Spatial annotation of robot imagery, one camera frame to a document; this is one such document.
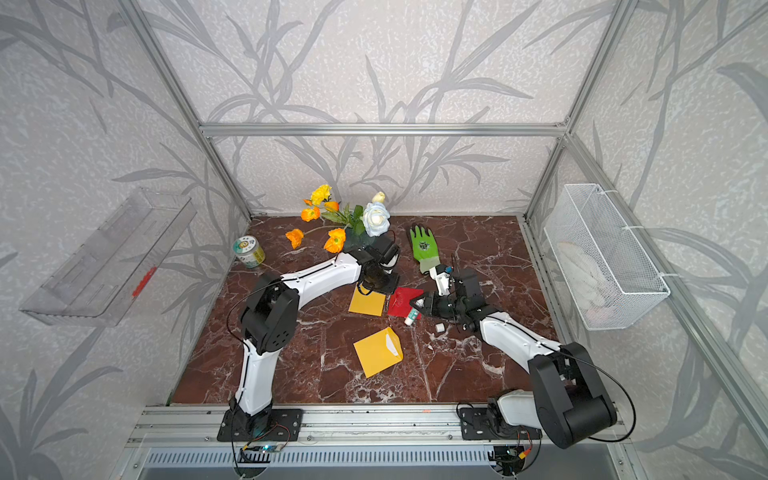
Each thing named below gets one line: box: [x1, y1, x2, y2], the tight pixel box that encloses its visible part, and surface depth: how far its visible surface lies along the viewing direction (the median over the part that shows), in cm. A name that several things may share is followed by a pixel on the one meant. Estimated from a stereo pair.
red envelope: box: [387, 286, 424, 318], surface depth 98 cm
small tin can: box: [232, 235, 265, 269], surface depth 104 cm
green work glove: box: [409, 225, 441, 274], surface depth 111 cm
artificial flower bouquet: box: [286, 184, 391, 254], surface depth 77 cm
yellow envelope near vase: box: [348, 282, 386, 317], surface depth 98 cm
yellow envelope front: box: [353, 326, 404, 379], surface depth 88 cm
